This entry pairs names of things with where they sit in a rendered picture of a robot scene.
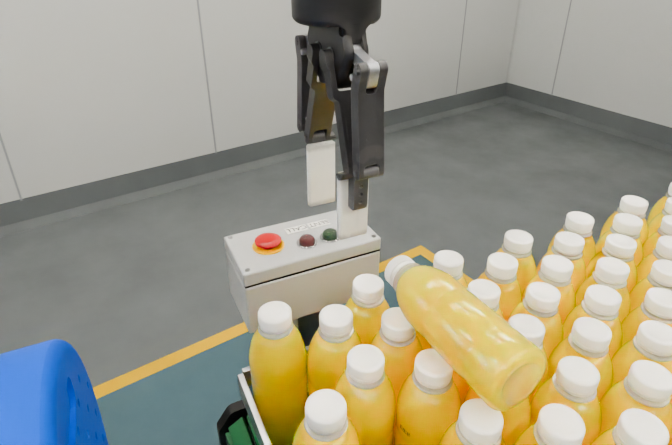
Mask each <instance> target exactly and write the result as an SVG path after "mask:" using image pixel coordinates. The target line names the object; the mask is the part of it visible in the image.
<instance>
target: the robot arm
mask: <svg viewBox="0 0 672 445"><path fill-rule="evenodd" d="M381 3H382V0H291V10H292V18H293V19H294V21H296V22H297V23H299V24H302V25H305V26H309V29H308V34H306V35H296V36H295V48H296V56H297V129H298V131H299V132H304V140H305V142H306V144H307V146H306V157H307V192H308V205H309V206H310V207H313V206H317V205H321V204H326V203H330V202H334V201H335V142H334V141H333V140H331V139H336V136H335V134H334V132H333V131H332V130H331V128H332V123H333V117H334V111H335V116H336V123H337V130H338V137H339V145H340V152H341V159H342V166H343V171H341V172H338V173H336V177H337V237H338V239H339V240H343V239H347V238H351V237H355V236H358V235H362V234H366V232H367V216H368V189H369V178H372V177H377V176H382V175H383V174H384V89H385V84H386V79H387V74H388V64H387V62H386V61H385V60H378V61H374V60H373V59H372V58H371V57H370V56H369V55H368V54H369V49H368V44H367V37H366V29H367V27H368V26H369V25H370V24H374V23H376V22H377V21H378V20H379V19H380V17H381ZM350 87H351V90H345V91H339V90H338V89H343V88H350ZM333 136H334V137H333ZM326 140H329V141H326Z"/></svg>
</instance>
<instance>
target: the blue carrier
mask: <svg viewBox="0 0 672 445"><path fill-rule="evenodd" d="M0 445H108V441H107V437H106V433H105V429H104V425H103V421H102V417H101V414H100V410H99V407H98V403H97V400H96V397H95V394H94V391H93V388H92V385H91V382H90V379H89V376H88V374H87V371H86V369H85V366H84V364H83V362H82V360H81V358H80V356H79V355H78V353H77V351H76V350H75V349H74V348H73V347H72V345H71V344H69V343H68V342H66V341H64V340H60V339H54V340H49V341H45V342H42V343H38V344H35V345H31V346H27V347H24V348H20V349H17V350H13V351H10V352H6V353H3V354H0Z"/></svg>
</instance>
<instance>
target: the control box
mask: <svg viewBox="0 0 672 445"><path fill-rule="evenodd" d="M324 220H326V221H327V220H328V222H329V223H328V222H325V221H324ZM320 221H323V222H324V223H325V224H324V223H322V222H320ZM318 222H319V223H320V224H321V225H319V223H318ZM314 223H317V224H315V225H316V226H315V225H314ZM310 224H311V225H312V226H314V227H312V226H311V225H310ZM300 226H301V227H300ZM305 226H306V227H307V228H306V227H305ZM291 228H293V229H294V230H295V231H294V230H293V229H291ZM295 228H297V229H298V230H297V229H295ZM304 228H305V229H304ZM327 228H334V229H335V230H337V210H335V211H331V212H327V213H322V214H318V215H314V216H310V217H306V218H301V219H297V220H293V221H289V222H285V223H280V224H276V225H272V226H268V227H264V228H259V229H255V230H251V231H247V232H243V233H238V234H234V235H230V236H226V237H224V244H225V249H226V259H227V267H228V275H229V283H230V291H231V294H232V296H233V298H234V300H235V303H236V305H237V307H238V309H239V311H240V314H241V316H242V318H243V320H244V322H245V324H246V327H247V329H248V331H249V333H254V332H255V331H256V330H257V328H258V324H259V323H258V311H259V309H260V307H261V306H262V305H264V304H266V303H268V302H272V301H281V302H284V303H286V304H288V305H289V307H290V308H291V311H292V320H295V319H298V318H301V317H304V316H307V315H311V314H314V313H317V312H320V311H321V310H322V309H323V308H324V307H326V306H328V305H332V304H340V305H342V304H345V303H347V301H348V300H349V299H350V297H351V294H352V292H353V290H352V289H353V280H354V279H355V278H356V277H357V276H359V275H362V274H374V275H376V276H378V277H379V259H380V244H381V238H380V237H379V236H378V235H377V234H376V233H375V232H374V231H373V230H372V229H371V228H370V227H369V226H368V225H367V232H366V234H362V235H358V236H355V237H351V238H347V239H343V240H339V239H338V237H337V238H336V239H334V240H326V239H324V238H323V237H322V233H323V231H324V230H325V229H327ZM287 229H289V230H290V231H291V232H289V230H287ZM263 233H275V234H278V235H279V236H280V237H281V243H280V244H279V245H278V246H277V247H274V248H273V249H269V250H266V249H263V248H259V247H257V246H256V245H255V238H256V237H257V236H258V235H260V234H263ZM303 234H311V235H313V236H314V238H315V243H314V244H313V245H311V246H303V245H301V244H300V243H299V238H300V236H302V235H303Z"/></svg>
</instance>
